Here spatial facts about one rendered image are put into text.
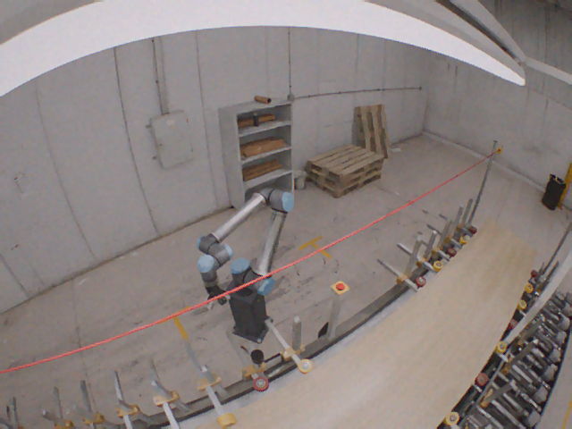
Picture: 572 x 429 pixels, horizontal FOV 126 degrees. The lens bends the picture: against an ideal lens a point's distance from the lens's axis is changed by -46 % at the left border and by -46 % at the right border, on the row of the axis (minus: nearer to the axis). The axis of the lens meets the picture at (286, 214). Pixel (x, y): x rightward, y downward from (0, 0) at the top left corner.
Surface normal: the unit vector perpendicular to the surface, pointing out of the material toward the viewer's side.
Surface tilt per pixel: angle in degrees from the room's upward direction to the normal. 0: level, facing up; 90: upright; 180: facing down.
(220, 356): 0
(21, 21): 90
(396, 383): 0
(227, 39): 90
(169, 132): 90
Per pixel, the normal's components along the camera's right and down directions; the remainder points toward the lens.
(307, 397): -0.02, -0.82
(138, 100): 0.62, 0.44
